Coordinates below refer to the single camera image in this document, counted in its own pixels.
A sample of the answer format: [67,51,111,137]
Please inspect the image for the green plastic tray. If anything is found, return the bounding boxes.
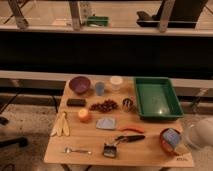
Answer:
[134,77,184,121]

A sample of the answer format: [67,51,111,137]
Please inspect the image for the red bowl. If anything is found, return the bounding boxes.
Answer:
[159,128,179,156]

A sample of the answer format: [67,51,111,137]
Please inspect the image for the black object on shelf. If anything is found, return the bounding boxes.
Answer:
[136,0,208,28]

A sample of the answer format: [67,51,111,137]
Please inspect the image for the blue sponge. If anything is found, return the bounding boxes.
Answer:
[163,128,181,148]

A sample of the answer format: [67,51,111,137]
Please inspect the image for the green box on shelf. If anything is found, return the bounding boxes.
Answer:
[86,16,109,26]

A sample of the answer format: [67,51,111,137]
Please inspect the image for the orange handled spatula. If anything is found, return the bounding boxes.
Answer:
[96,117,144,133]

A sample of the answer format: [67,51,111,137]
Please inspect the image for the purple bowl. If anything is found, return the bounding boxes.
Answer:
[69,76,91,94]

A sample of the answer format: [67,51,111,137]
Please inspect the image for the metal spoon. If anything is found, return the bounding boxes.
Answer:
[64,147,92,155]

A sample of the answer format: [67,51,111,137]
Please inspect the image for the white lidded container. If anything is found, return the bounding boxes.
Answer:
[110,76,123,90]

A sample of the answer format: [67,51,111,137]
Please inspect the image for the yellow bananas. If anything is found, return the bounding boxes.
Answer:
[51,112,70,136]

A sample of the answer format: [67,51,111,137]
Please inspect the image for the black rectangular block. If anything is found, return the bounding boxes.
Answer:
[67,99,86,107]

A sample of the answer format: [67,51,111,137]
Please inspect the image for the orange fruit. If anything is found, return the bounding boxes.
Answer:
[78,109,91,122]

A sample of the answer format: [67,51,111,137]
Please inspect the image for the metal cup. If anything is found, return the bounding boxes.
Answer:
[122,98,133,112]

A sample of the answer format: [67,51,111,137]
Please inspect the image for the blue cup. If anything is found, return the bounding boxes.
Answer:
[95,82,105,96]

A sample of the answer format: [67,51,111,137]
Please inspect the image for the bunch of dark grapes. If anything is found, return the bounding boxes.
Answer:
[90,99,118,113]

